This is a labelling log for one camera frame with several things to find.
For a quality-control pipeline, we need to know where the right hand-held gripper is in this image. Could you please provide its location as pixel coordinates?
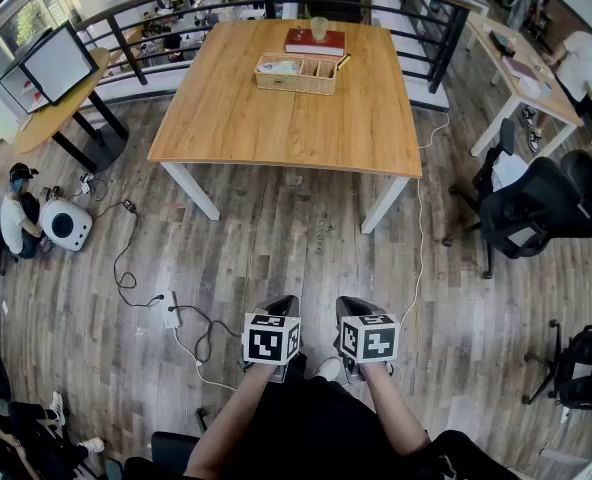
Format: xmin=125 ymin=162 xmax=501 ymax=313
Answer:
xmin=335 ymin=295 xmax=402 ymax=384

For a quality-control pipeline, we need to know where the white display monitor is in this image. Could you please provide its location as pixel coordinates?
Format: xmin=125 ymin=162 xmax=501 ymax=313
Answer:
xmin=0 ymin=21 xmax=101 ymax=115

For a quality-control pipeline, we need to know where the person's right forearm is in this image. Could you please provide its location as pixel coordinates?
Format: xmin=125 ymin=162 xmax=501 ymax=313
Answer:
xmin=361 ymin=361 xmax=431 ymax=458

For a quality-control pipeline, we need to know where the white power cable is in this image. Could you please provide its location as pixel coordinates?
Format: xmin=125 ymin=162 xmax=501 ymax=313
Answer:
xmin=173 ymin=325 xmax=237 ymax=394

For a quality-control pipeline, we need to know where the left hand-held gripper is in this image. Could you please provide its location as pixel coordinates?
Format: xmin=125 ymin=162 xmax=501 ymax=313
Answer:
xmin=242 ymin=294 xmax=303 ymax=384

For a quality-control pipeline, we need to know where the wicker basket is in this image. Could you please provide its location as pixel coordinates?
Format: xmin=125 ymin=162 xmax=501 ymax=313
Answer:
xmin=254 ymin=52 xmax=338 ymax=97

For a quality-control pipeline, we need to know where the person's left forearm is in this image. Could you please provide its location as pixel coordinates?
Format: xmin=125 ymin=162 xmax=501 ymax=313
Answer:
xmin=184 ymin=362 xmax=283 ymax=480

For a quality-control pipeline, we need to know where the white table leg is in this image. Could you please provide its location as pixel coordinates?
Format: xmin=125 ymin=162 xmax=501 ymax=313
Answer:
xmin=159 ymin=161 xmax=221 ymax=222
xmin=360 ymin=175 xmax=412 ymax=235

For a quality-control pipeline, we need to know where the white power strip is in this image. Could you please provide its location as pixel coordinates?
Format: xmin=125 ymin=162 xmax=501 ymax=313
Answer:
xmin=160 ymin=290 xmax=183 ymax=329

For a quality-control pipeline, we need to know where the person's sneaker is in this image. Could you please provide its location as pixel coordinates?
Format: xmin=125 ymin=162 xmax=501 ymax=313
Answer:
xmin=315 ymin=357 xmax=343 ymax=382

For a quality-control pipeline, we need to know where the black cable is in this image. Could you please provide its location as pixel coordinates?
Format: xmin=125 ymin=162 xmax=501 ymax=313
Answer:
xmin=168 ymin=305 xmax=247 ymax=364
xmin=90 ymin=200 xmax=166 ymax=308

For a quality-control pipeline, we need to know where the red hardcover book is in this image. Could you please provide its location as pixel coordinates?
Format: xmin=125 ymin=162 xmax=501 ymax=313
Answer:
xmin=284 ymin=27 xmax=347 ymax=58

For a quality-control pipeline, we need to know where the person's black clothing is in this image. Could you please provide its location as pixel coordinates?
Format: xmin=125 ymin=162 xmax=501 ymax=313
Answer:
xmin=125 ymin=352 xmax=522 ymax=480

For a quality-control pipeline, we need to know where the purple book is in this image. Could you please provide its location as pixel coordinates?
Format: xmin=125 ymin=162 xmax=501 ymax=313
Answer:
xmin=500 ymin=56 xmax=540 ymax=80

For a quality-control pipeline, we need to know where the soft tissue pack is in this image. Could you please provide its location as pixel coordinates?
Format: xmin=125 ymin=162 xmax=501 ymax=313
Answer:
xmin=257 ymin=60 xmax=297 ymax=75

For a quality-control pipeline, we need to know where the white round device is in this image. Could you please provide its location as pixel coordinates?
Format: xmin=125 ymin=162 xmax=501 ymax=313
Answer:
xmin=39 ymin=198 xmax=94 ymax=253

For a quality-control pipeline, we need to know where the black flat device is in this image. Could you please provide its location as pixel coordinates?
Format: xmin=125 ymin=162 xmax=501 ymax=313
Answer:
xmin=488 ymin=30 xmax=515 ymax=54

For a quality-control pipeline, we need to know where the white cloth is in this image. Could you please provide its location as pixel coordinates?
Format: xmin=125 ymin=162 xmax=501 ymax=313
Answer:
xmin=490 ymin=153 xmax=530 ymax=192

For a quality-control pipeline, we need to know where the white-legged wooden desk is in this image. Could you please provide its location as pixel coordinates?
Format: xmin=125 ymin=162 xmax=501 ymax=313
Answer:
xmin=463 ymin=11 xmax=585 ymax=158

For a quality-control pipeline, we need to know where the round wooden side table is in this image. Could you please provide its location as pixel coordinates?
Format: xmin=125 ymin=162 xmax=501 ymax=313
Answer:
xmin=14 ymin=47 xmax=130 ymax=174

